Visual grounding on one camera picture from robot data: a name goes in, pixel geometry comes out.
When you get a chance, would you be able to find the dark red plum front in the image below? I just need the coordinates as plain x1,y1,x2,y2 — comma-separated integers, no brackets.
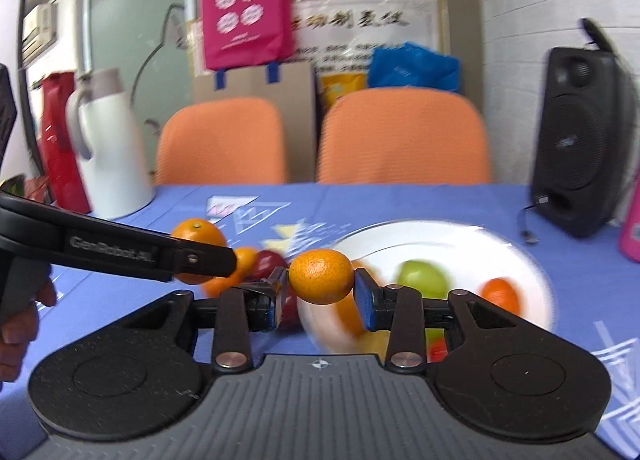
278,290,302,332

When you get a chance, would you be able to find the dark red plum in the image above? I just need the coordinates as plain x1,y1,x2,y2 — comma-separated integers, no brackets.
278,290,302,332
250,249,288,280

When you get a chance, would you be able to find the green fruit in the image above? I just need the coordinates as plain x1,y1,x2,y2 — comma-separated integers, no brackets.
395,260,450,299
425,328,444,343

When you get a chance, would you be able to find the small mandarin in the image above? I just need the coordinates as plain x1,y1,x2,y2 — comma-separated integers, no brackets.
201,272,245,299

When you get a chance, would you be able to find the dark red plum back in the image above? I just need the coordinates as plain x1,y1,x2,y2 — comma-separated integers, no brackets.
250,249,288,280

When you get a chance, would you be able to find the red cherry tomato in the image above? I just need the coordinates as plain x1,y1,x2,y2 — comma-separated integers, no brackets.
427,337,448,362

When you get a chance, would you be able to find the small orange kumquat front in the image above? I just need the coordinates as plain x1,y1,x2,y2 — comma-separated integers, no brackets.
288,249,355,305

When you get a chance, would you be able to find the small orange kumquat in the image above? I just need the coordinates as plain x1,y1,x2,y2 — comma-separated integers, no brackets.
288,249,355,305
234,247,258,278

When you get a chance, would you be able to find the large orange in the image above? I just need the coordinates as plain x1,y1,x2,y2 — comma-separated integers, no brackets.
333,259,371,339
170,219,227,285

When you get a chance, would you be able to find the person's left hand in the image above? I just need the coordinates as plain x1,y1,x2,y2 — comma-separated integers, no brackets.
0,280,56,382

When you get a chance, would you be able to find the small tan longan in plate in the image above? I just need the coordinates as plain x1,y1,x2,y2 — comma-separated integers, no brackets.
358,330,390,364

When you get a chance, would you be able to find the pink glass bowl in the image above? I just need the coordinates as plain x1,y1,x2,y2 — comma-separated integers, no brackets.
1,174,51,203

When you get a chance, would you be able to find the small orange kumquat back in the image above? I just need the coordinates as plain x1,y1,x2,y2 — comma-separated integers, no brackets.
234,247,258,278

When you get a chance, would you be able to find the large orange in plate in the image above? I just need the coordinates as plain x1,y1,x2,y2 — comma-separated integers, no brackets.
333,259,371,339

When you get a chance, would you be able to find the white ceramic plate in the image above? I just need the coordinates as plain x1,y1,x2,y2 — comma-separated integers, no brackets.
288,220,556,331

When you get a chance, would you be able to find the white thermos jug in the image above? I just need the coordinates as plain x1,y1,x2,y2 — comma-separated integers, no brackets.
66,68,154,220

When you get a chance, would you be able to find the dark orange mandarin in plate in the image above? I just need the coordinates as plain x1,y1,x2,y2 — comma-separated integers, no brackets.
480,277,522,316

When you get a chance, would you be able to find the left orange chair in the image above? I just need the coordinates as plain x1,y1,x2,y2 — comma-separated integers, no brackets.
155,98,288,185

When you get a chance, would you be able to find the orange chair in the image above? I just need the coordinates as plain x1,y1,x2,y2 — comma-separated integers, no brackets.
318,88,491,185
155,98,288,185

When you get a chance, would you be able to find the right orange chair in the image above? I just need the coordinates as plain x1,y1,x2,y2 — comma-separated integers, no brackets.
318,88,491,185

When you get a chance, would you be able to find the blue patterned tablecloth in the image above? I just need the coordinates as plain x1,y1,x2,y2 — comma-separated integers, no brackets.
1,194,616,459

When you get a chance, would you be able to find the brown paper bag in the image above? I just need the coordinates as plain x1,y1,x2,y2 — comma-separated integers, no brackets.
192,61,318,183

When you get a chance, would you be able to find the yellow package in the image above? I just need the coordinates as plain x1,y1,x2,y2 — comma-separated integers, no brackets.
320,72,368,112

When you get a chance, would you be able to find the black speaker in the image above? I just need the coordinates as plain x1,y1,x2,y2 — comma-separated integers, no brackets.
530,17,638,238

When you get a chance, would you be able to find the pink thermos bottle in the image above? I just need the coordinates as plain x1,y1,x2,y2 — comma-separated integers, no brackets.
618,187,640,263

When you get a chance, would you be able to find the blue plastic bag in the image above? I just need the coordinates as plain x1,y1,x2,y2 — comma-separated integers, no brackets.
367,42,461,93

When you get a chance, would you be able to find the magenta tote bag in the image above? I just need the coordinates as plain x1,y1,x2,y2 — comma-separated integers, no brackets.
201,0,295,70

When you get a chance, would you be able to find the white poster with chinese text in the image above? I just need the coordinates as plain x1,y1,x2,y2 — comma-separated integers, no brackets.
186,0,446,76

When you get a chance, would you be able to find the black usb cable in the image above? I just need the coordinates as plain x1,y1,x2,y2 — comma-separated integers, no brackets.
517,202,542,246

